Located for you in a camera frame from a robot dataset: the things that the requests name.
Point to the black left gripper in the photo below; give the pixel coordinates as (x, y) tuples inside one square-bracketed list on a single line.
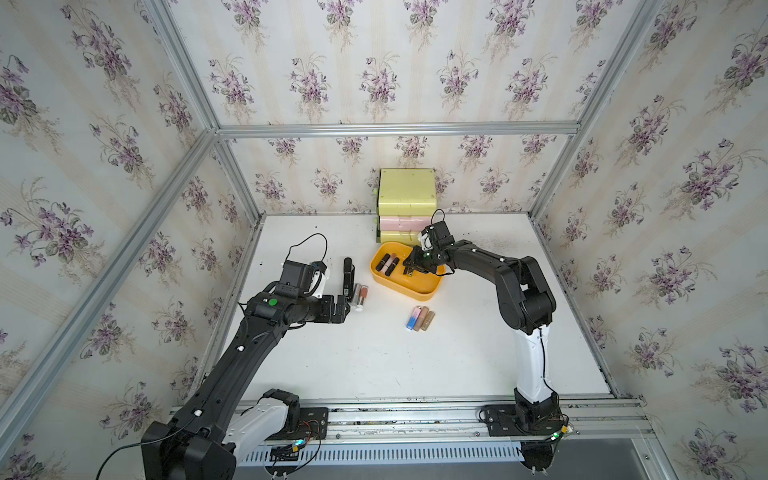
[(327, 314)]

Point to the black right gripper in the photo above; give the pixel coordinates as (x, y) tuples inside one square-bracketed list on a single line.
[(412, 258)]

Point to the slim black lipstick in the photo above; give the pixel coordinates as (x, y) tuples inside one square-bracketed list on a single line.
[(393, 267)]

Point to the black lipstick tube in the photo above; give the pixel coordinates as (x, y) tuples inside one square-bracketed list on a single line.
[(383, 262)]

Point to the silver lipstick tube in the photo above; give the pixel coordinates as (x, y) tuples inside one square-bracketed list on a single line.
[(356, 295)]

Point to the red white lipstick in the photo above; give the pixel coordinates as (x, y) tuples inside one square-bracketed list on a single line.
[(361, 297)]

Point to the brown lipstick tube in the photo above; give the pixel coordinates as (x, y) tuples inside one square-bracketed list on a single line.
[(427, 321)]

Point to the pink lipstick tube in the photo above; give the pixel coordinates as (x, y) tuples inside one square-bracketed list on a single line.
[(389, 264)]

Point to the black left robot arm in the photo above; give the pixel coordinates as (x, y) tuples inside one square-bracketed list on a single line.
[(192, 444)]

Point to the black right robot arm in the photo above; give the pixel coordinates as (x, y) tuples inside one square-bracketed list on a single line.
[(526, 305)]

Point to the rose gold lipstick tube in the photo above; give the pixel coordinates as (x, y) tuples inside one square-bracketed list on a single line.
[(423, 313)]

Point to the blue lipstick tube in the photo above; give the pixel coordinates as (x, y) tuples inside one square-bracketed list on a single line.
[(413, 318)]

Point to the green pink drawer box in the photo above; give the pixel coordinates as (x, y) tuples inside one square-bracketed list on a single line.
[(406, 200)]

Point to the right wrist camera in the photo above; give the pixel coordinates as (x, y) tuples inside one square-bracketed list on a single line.
[(436, 236)]

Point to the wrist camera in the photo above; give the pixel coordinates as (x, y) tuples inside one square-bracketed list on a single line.
[(299, 280), (436, 236)]

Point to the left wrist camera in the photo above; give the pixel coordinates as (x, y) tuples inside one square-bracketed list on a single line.
[(299, 280)]

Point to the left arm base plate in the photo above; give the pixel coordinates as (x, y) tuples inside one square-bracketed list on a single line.
[(307, 423)]

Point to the aluminium rail frame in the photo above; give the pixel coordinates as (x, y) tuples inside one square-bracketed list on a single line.
[(400, 433)]

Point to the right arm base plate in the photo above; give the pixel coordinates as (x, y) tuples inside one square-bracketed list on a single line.
[(540, 419)]

